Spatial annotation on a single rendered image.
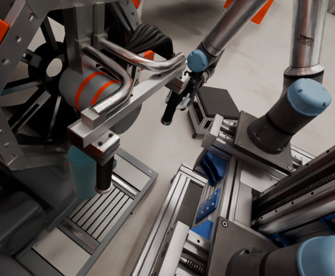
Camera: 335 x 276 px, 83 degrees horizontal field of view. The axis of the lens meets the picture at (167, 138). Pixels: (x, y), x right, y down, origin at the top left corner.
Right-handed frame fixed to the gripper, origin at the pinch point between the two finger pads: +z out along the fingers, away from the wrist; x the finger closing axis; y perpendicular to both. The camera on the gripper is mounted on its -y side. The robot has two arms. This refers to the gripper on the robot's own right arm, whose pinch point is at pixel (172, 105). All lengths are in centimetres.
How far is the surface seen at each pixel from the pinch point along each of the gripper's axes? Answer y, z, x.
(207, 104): -49, -87, 4
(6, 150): -1.7, 42.6, -20.7
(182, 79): 12.0, 1.6, 0.4
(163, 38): 20.8, 3.3, -8.1
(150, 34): 20.6, 4.8, -11.4
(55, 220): -66, 40, -23
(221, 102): -49, -101, 13
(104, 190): -6.5, 35.3, 1.2
